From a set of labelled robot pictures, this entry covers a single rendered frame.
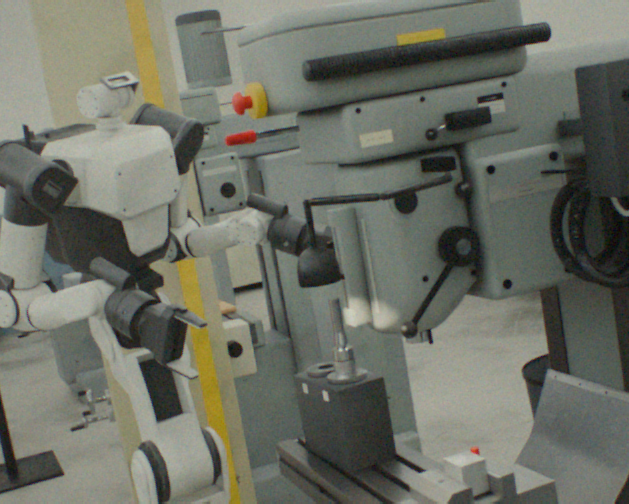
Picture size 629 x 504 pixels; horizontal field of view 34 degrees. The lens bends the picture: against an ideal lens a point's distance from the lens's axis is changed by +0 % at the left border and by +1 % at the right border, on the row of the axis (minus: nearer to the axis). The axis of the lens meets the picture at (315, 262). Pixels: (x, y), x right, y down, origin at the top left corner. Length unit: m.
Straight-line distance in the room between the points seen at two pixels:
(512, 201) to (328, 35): 0.44
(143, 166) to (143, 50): 1.31
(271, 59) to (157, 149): 0.62
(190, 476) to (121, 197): 0.63
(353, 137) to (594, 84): 0.39
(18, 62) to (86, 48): 7.33
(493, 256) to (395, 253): 0.18
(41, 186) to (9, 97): 8.65
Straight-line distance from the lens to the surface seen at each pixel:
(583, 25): 8.35
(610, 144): 1.64
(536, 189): 1.85
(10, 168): 2.12
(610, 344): 2.05
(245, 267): 10.31
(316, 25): 1.67
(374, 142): 1.70
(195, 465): 2.29
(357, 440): 2.26
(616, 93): 1.64
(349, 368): 2.26
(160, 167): 2.25
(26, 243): 2.15
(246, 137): 1.84
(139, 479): 2.31
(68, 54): 3.44
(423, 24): 1.75
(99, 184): 2.15
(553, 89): 1.89
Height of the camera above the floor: 1.74
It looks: 9 degrees down
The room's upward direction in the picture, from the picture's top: 10 degrees counter-clockwise
